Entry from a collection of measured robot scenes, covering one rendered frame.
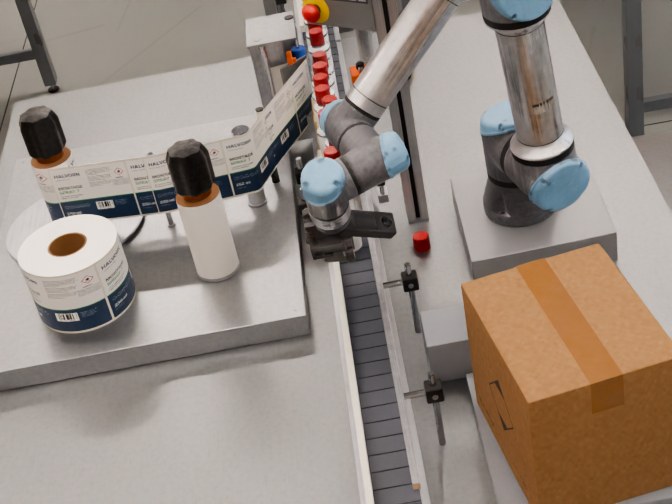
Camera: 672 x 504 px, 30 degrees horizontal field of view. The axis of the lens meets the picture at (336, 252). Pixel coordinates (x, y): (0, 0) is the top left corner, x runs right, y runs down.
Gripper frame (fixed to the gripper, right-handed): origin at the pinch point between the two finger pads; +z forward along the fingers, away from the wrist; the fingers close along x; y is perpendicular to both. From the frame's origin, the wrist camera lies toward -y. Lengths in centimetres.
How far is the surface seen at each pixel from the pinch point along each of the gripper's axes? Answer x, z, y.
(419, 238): -5.7, 11.5, -13.9
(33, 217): -34, 24, 70
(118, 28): -236, 242, 91
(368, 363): 25.4, -8.2, 0.4
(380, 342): 21.0, -5.7, -2.4
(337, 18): -40.7, -19.9, -5.7
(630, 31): -107, 115, -95
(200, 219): -10.7, -5.7, 27.8
